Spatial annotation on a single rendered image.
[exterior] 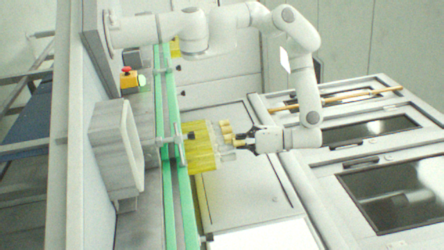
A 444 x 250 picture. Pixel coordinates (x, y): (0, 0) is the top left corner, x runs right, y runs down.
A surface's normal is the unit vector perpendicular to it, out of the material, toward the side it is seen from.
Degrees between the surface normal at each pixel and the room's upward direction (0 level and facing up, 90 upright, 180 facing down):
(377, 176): 90
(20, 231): 90
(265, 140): 108
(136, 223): 90
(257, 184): 91
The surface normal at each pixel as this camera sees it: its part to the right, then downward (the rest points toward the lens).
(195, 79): 0.16, 0.47
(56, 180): -0.02, -0.53
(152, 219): -0.11, -0.86
